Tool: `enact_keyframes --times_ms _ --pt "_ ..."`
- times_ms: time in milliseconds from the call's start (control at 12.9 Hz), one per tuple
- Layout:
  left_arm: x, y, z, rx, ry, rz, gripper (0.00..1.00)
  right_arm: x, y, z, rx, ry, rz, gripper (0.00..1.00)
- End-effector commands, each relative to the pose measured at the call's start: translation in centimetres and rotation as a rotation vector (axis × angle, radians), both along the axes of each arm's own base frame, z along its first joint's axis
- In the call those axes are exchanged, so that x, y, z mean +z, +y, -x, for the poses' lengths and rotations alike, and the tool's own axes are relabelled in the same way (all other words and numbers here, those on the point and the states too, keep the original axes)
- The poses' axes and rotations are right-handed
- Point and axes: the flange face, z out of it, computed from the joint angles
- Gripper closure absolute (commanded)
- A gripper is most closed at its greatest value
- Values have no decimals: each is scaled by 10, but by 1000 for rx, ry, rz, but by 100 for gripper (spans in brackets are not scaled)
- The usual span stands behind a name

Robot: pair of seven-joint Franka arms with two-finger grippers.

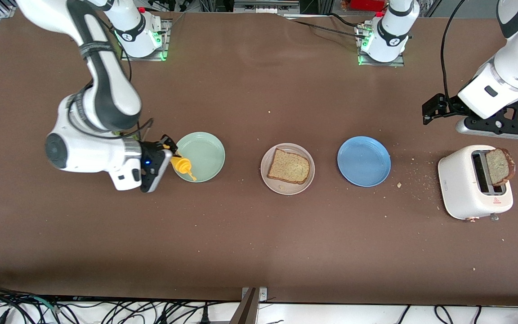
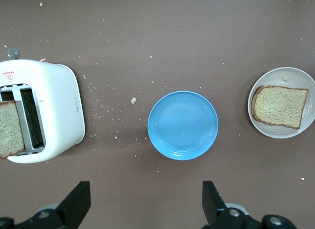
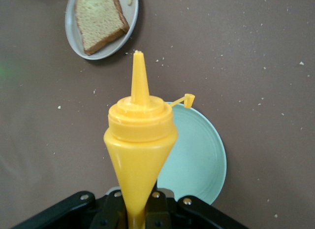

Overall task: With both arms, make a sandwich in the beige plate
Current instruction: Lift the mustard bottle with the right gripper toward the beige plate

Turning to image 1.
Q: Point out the brown bread slice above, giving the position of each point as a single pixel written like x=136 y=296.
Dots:
x=498 y=166
x=288 y=167

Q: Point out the red box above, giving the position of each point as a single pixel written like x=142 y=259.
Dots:
x=367 y=4

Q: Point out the small metal table bracket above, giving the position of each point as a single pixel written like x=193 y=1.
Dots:
x=262 y=294

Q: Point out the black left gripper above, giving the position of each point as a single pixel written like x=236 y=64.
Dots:
x=444 y=107

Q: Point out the white toaster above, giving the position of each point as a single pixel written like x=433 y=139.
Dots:
x=459 y=184

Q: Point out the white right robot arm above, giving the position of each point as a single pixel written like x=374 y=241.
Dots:
x=83 y=157

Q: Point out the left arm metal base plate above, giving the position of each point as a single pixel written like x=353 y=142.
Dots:
x=398 y=64

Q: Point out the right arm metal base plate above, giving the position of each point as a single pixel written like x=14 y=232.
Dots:
x=144 y=57

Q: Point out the yellow mustard squeeze bottle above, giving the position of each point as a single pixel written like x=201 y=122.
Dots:
x=180 y=164

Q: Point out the dark metal bar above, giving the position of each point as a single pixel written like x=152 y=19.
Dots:
x=245 y=312

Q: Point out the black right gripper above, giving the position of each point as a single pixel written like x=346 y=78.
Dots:
x=151 y=149

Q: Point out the pale green plate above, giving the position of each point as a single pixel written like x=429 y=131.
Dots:
x=205 y=155

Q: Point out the beige plate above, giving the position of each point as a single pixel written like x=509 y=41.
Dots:
x=286 y=189

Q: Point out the blue plate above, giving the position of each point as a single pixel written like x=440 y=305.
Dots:
x=363 y=161

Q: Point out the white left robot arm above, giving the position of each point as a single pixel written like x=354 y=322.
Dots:
x=391 y=36

